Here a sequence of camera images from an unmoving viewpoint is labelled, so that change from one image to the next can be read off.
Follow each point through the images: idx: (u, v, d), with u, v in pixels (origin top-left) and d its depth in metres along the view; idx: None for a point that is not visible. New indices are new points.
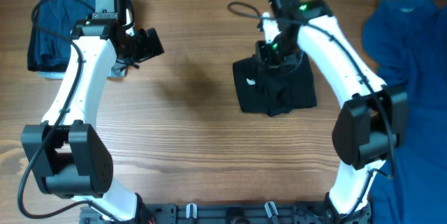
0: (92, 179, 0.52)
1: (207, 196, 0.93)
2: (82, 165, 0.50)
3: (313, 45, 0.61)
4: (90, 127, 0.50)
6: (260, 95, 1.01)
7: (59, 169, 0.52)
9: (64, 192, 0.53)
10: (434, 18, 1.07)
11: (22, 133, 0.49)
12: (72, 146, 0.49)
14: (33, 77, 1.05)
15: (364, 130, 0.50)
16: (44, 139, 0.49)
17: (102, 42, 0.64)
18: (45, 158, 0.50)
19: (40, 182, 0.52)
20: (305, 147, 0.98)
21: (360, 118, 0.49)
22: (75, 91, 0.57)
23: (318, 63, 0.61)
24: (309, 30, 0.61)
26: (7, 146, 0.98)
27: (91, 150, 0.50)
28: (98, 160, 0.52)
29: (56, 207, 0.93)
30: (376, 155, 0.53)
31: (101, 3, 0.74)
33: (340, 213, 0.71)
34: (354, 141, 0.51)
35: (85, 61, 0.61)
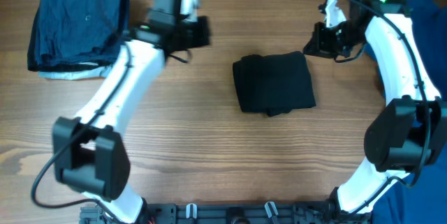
0: (105, 184, 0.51)
1: (207, 196, 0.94)
2: (100, 169, 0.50)
3: (379, 39, 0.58)
4: (117, 137, 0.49)
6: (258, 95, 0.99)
7: (77, 165, 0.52)
9: (76, 187, 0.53)
10: (434, 18, 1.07)
11: (54, 125, 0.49)
12: (98, 151, 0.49)
14: (33, 77, 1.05)
15: (404, 133, 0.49)
16: (72, 135, 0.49)
17: (152, 49, 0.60)
18: (68, 153, 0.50)
19: (57, 172, 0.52)
20: (305, 147, 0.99)
21: (404, 121, 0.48)
22: (114, 95, 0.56)
23: (380, 56, 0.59)
24: (382, 23, 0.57)
26: (7, 146, 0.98)
27: (112, 160, 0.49)
28: (118, 167, 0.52)
29: (55, 208, 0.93)
30: (403, 164, 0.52)
31: (160, 1, 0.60)
33: (341, 208, 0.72)
34: (388, 139, 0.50)
35: (133, 65, 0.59)
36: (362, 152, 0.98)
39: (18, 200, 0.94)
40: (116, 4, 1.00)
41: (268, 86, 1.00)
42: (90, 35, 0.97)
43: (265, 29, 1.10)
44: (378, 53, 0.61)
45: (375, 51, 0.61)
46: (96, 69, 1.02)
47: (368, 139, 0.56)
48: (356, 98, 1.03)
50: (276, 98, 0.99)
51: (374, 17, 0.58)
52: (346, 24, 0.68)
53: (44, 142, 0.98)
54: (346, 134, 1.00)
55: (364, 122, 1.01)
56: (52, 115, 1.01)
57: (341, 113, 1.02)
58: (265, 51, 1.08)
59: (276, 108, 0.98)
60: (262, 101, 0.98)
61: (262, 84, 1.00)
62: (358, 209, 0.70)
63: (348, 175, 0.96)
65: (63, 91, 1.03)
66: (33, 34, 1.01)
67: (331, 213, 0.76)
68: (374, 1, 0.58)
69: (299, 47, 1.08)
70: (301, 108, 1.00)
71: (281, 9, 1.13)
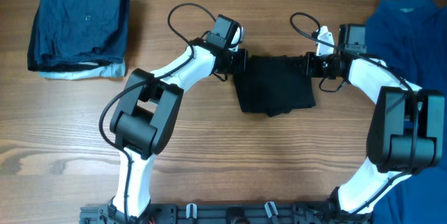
0: (155, 133, 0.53)
1: (207, 196, 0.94)
2: (157, 116, 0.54)
3: (362, 72, 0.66)
4: (181, 92, 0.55)
6: (258, 95, 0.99)
7: (137, 113, 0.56)
9: (126, 135, 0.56)
10: (434, 18, 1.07)
11: (133, 72, 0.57)
12: (163, 98, 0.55)
14: (33, 77, 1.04)
15: (398, 118, 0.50)
16: (149, 79, 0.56)
17: (209, 54, 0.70)
18: (135, 95, 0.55)
19: (117, 114, 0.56)
20: (305, 147, 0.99)
21: (393, 105, 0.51)
22: (181, 70, 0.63)
23: (367, 86, 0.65)
24: (358, 61, 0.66)
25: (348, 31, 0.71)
26: (7, 146, 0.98)
27: (173, 108, 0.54)
28: (171, 122, 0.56)
29: (55, 208, 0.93)
30: (406, 160, 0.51)
31: (218, 26, 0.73)
33: (341, 208, 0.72)
34: (384, 128, 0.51)
35: (195, 58, 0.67)
36: (362, 152, 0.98)
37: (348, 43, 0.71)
39: (19, 199, 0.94)
40: (116, 4, 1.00)
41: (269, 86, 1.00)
42: (91, 35, 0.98)
43: (265, 29, 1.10)
44: (366, 88, 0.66)
45: (364, 88, 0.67)
46: (96, 69, 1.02)
47: (369, 144, 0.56)
48: (357, 98, 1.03)
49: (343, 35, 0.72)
50: (277, 98, 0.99)
51: (353, 59, 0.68)
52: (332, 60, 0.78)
53: (44, 142, 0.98)
54: (346, 133, 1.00)
55: (364, 122, 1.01)
56: (52, 114, 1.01)
57: (341, 113, 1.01)
58: (265, 51, 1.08)
59: (276, 109, 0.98)
60: (262, 101, 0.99)
61: (262, 84, 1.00)
62: (359, 210, 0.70)
63: (348, 175, 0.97)
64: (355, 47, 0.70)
65: (64, 90, 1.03)
66: (33, 34, 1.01)
67: (331, 213, 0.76)
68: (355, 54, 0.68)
69: (299, 47, 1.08)
70: (302, 108, 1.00)
71: (281, 9, 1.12)
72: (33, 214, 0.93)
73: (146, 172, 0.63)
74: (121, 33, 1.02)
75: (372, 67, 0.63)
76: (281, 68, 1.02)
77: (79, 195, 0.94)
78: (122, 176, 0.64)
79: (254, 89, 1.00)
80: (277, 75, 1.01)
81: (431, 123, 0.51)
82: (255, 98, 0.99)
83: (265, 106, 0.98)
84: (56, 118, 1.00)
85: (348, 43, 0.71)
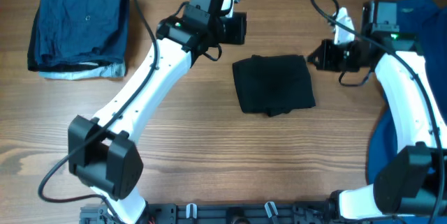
0: (113, 188, 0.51)
1: (207, 196, 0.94)
2: (111, 173, 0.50)
3: (391, 75, 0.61)
4: (130, 145, 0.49)
6: (258, 95, 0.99)
7: (91, 162, 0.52)
9: (88, 182, 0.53)
10: (435, 18, 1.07)
11: (72, 123, 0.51)
12: (109, 154, 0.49)
14: (33, 77, 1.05)
15: (417, 183, 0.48)
16: (89, 138, 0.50)
17: (181, 52, 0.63)
18: (80, 153, 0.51)
19: (71, 165, 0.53)
20: (305, 147, 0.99)
21: (418, 172, 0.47)
22: (135, 98, 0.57)
23: (393, 93, 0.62)
24: (393, 60, 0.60)
25: (374, 11, 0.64)
26: (7, 146, 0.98)
27: (123, 165, 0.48)
28: (129, 173, 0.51)
29: (54, 208, 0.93)
30: (418, 213, 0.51)
31: None
33: (341, 215, 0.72)
34: (402, 190, 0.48)
35: (157, 68, 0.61)
36: (362, 152, 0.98)
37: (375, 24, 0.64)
39: (18, 200, 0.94)
40: (116, 4, 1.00)
41: (269, 86, 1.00)
42: (91, 35, 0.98)
43: (265, 29, 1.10)
44: (390, 92, 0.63)
45: (387, 91, 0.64)
46: (96, 69, 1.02)
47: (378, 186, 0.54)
48: (356, 98, 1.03)
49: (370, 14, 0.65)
50: (278, 98, 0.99)
51: (384, 53, 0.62)
52: (354, 47, 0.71)
53: (44, 142, 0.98)
54: (346, 134, 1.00)
55: (364, 122, 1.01)
56: (52, 115, 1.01)
57: (341, 113, 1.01)
58: (265, 51, 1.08)
59: (276, 107, 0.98)
60: (262, 100, 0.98)
61: (262, 84, 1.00)
62: (357, 219, 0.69)
63: (348, 175, 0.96)
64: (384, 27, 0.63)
65: (64, 91, 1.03)
66: (33, 34, 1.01)
67: (331, 213, 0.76)
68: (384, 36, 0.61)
69: (299, 47, 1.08)
70: (303, 107, 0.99)
71: (281, 9, 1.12)
72: (32, 214, 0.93)
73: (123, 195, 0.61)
74: (121, 33, 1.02)
75: (408, 80, 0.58)
76: (281, 69, 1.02)
77: (79, 195, 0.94)
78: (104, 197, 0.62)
79: (255, 88, 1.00)
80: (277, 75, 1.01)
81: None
82: (255, 98, 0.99)
83: (265, 105, 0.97)
84: (56, 118, 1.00)
85: (376, 23, 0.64)
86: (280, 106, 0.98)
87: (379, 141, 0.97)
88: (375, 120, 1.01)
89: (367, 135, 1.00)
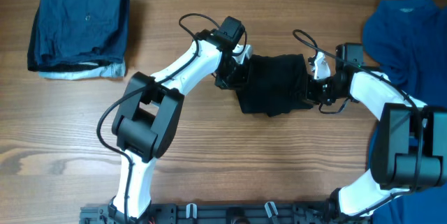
0: (155, 139, 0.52)
1: (207, 196, 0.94)
2: (157, 123, 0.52)
3: (363, 84, 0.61)
4: (182, 98, 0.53)
6: (258, 97, 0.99)
7: (137, 116, 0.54)
9: (128, 138, 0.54)
10: (435, 17, 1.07)
11: (133, 76, 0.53)
12: (162, 105, 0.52)
14: (33, 77, 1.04)
15: (401, 138, 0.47)
16: (149, 86, 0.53)
17: (216, 49, 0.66)
18: (135, 102, 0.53)
19: (118, 116, 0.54)
20: (305, 147, 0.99)
21: (397, 123, 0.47)
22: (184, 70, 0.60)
23: (369, 101, 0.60)
24: (361, 74, 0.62)
25: (347, 51, 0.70)
26: (7, 146, 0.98)
27: (172, 116, 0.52)
28: (170, 129, 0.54)
29: (55, 208, 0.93)
30: (411, 181, 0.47)
31: (225, 26, 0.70)
33: (341, 211, 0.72)
34: (388, 148, 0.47)
35: (199, 55, 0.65)
36: (362, 152, 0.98)
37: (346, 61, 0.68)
39: (18, 200, 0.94)
40: (116, 3, 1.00)
41: (269, 88, 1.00)
42: (91, 35, 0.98)
43: (265, 29, 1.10)
44: (368, 103, 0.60)
45: (365, 104, 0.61)
46: (96, 69, 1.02)
47: (373, 161, 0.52)
48: None
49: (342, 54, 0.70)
50: (278, 100, 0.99)
51: (354, 72, 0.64)
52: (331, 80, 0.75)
53: (44, 142, 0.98)
54: (346, 133, 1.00)
55: (364, 122, 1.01)
56: (52, 114, 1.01)
57: (341, 113, 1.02)
58: (265, 51, 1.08)
59: (275, 109, 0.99)
60: (261, 102, 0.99)
61: (265, 85, 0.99)
62: (358, 213, 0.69)
63: (348, 175, 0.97)
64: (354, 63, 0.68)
65: (64, 91, 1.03)
66: (33, 34, 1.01)
67: (330, 213, 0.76)
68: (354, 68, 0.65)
69: (299, 47, 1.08)
70: (302, 109, 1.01)
71: (281, 10, 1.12)
72: (32, 214, 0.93)
73: (147, 176, 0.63)
74: (121, 33, 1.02)
75: (375, 81, 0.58)
76: (283, 69, 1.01)
77: (79, 195, 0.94)
78: (123, 179, 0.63)
79: (255, 90, 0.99)
80: (279, 76, 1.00)
81: (437, 142, 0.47)
82: (255, 100, 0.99)
83: (265, 108, 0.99)
84: (56, 118, 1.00)
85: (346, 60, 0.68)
86: (278, 109, 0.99)
87: None
88: (375, 120, 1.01)
89: (367, 134, 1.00)
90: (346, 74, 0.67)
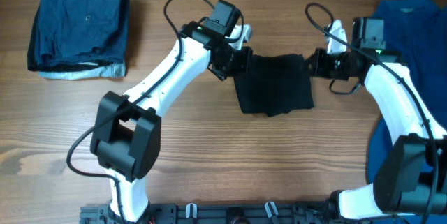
0: (136, 163, 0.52)
1: (208, 196, 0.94)
2: (136, 147, 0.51)
3: (378, 80, 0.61)
4: (158, 120, 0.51)
6: (258, 95, 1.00)
7: (114, 138, 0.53)
9: (107, 159, 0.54)
10: (434, 18, 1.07)
11: (103, 98, 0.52)
12: (137, 128, 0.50)
14: (33, 77, 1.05)
15: (411, 176, 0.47)
16: (119, 111, 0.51)
17: (201, 51, 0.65)
18: (109, 126, 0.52)
19: (94, 141, 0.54)
20: (305, 147, 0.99)
21: (413, 161, 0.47)
22: (162, 83, 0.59)
23: (384, 100, 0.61)
24: (380, 70, 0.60)
25: (364, 26, 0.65)
26: (7, 146, 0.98)
27: (150, 139, 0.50)
28: (151, 149, 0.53)
29: (54, 208, 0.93)
30: (417, 209, 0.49)
31: (217, 14, 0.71)
33: (341, 214, 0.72)
34: (397, 183, 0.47)
35: (182, 59, 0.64)
36: (362, 152, 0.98)
37: (364, 40, 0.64)
39: (18, 200, 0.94)
40: (117, 3, 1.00)
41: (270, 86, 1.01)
42: (91, 35, 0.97)
43: (265, 29, 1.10)
44: (381, 100, 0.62)
45: (378, 99, 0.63)
46: (96, 69, 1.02)
47: (378, 183, 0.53)
48: (356, 98, 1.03)
49: (360, 29, 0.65)
50: (278, 98, 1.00)
51: (371, 63, 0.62)
52: (344, 59, 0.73)
53: (43, 142, 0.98)
54: (346, 134, 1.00)
55: (364, 122, 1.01)
56: (52, 114, 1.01)
57: (341, 113, 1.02)
58: (265, 51, 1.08)
59: (276, 107, 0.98)
60: (262, 101, 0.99)
61: (265, 82, 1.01)
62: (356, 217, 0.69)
63: (348, 175, 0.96)
64: (371, 45, 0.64)
65: (64, 90, 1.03)
66: (33, 33, 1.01)
67: (331, 213, 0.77)
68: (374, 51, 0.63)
69: (299, 47, 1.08)
70: (302, 109, 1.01)
71: (281, 10, 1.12)
72: (32, 214, 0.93)
73: (135, 187, 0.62)
74: (121, 33, 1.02)
75: (394, 84, 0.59)
76: (282, 68, 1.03)
77: (79, 196, 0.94)
78: (114, 192, 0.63)
79: (256, 87, 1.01)
80: (279, 75, 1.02)
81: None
82: (255, 98, 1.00)
83: (265, 106, 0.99)
84: (56, 118, 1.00)
85: (364, 38, 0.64)
86: (279, 106, 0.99)
87: (379, 141, 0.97)
88: (375, 120, 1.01)
89: (367, 135, 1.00)
90: (362, 61, 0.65)
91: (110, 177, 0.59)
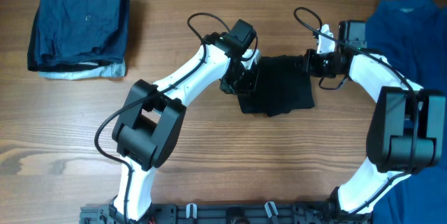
0: (155, 149, 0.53)
1: (208, 196, 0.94)
2: (158, 132, 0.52)
3: (362, 67, 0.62)
4: (184, 110, 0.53)
6: (260, 96, 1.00)
7: (138, 125, 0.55)
9: (128, 145, 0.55)
10: (434, 18, 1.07)
11: (135, 84, 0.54)
12: (164, 114, 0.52)
14: (33, 77, 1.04)
15: (396, 121, 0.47)
16: (149, 96, 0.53)
17: (224, 56, 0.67)
18: (136, 111, 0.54)
19: (119, 125, 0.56)
20: (305, 147, 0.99)
21: (394, 106, 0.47)
22: (188, 78, 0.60)
23: (368, 81, 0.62)
24: (359, 57, 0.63)
25: (348, 28, 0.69)
26: (7, 146, 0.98)
27: (174, 127, 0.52)
28: (172, 139, 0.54)
29: (55, 208, 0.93)
30: (406, 160, 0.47)
31: (236, 30, 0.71)
33: (341, 208, 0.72)
34: (384, 128, 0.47)
35: (206, 62, 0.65)
36: (362, 152, 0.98)
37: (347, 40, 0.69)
39: (18, 200, 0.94)
40: (116, 3, 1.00)
41: (272, 87, 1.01)
42: (91, 35, 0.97)
43: (265, 29, 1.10)
44: (366, 84, 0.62)
45: (364, 85, 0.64)
46: (96, 69, 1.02)
47: (369, 143, 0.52)
48: (356, 98, 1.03)
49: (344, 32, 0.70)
50: (280, 98, 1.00)
51: (354, 56, 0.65)
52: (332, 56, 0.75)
53: (43, 142, 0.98)
54: (346, 134, 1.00)
55: (364, 122, 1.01)
56: (52, 114, 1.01)
57: (341, 113, 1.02)
58: (265, 51, 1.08)
59: (276, 108, 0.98)
60: (263, 102, 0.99)
61: (269, 84, 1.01)
62: (358, 209, 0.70)
63: (348, 175, 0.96)
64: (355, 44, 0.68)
65: (64, 91, 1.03)
66: (33, 34, 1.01)
67: (332, 213, 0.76)
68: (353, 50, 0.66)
69: (299, 47, 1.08)
70: (302, 109, 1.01)
71: (281, 10, 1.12)
72: (32, 214, 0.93)
73: (147, 181, 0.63)
74: (121, 33, 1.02)
75: (374, 64, 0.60)
76: (284, 69, 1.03)
77: (79, 195, 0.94)
78: (123, 184, 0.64)
79: (259, 88, 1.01)
80: (282, 77, 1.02)
81: (432, 121, 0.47)
82: (257, 99, 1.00)
83: (265, 107, 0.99)
84: (56, 118, 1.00)
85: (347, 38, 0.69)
86: (280, 107, 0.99)
87: None
88: None
89: (367, 134, 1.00)
90: (346, 57, 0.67)
91: (124, 164, 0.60)
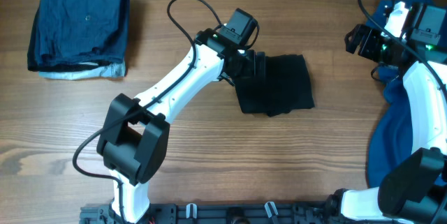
0: (140, 167, 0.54)
1: (208, 196, 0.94)
2: (142, 150, 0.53)
3: (417, 83, 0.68)
4: (167, 127, 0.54)
6: (258, 97, 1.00)
7: (121, 141, 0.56)
9: (112, 160, 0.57)
10: None
11: (114, 99, 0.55)
12: (145, 132, 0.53)
14: (33, 77, 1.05)
15: (422, 185, 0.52)
16: (128, 115, 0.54)
17: (216, 58, 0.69)
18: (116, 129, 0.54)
19: (101, 142, 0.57)
20: (305, 147, 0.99)
21: (427, 174, 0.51)
22: (174, 88, 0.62)
23: (418, 98, 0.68)
24: (427, 76, 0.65)
25: (419, 17, 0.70)
26: (7, 146, 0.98)
27: (156, 144, 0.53)
28: (156, 155, 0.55)
29: (54, 208, 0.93)
30: (418, 218, 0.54)
31: (233, 22, 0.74)
33: (341, 213, 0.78)
34: (408, 190, 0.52)
35: (195, 67, 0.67)
36: (362, 152, 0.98)
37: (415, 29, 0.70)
39: (18, 200, 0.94)
40: (116, 4, 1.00)
41: (268, 86, 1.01)
42: (91, 35, 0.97)
43: (265, 29, 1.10)
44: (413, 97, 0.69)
45: (410, 95, 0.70)
46: (96, 69, 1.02)
47: (387, 188, 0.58)
48: (356, 98, 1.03)
49: (415, 17, 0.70)
50: (278, 98, 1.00)
51: (417, 61, 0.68)
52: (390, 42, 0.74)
53: (43, 142, 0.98)
54: (346, 134, 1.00)
55: (363, 122, 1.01)
56: (52, 114, 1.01)
57: (341, 113, 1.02)
58: (265, 51, 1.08)
59: (275, 109, 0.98)
60: (260, 103, 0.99)
61: (264, 82, 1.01)
62: (356, 219, 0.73)
63: (348, 175, 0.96)
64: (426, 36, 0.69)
65: (63, 91, 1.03)
66: (33, 33, 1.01)
67: (331, 209, 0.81)
68: (418, 44, 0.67)
69: (299, 47, 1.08)
70: (301, 109, 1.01)
71: (281, 9, 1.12)
72: (31, 214, 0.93)
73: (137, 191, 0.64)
74: (121, 33, 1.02)
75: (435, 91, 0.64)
76: (283, 69, 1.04)
77: (79, 195, 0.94)
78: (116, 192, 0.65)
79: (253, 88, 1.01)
80: (278, 76, 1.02)
81: None
82: (251, 99, 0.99)
83: (264, 107, 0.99)
84: (56, 118, 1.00)
85: (417, 28, 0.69)
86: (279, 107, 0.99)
87: (379, 142, 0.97)
88: (375, 120, 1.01)
89: (367, 134, 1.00)
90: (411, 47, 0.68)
91: (114, 178, 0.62)
